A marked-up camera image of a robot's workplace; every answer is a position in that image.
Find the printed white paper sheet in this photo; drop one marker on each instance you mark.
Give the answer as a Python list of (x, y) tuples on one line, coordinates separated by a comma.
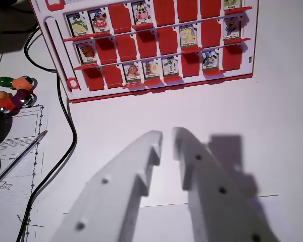
[(12, 206)]

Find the colourful bead toy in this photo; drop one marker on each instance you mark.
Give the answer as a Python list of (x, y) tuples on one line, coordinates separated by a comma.
[(20, 87)]

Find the red and white game board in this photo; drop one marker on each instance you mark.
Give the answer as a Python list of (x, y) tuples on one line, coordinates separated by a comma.
[(166, 85)]

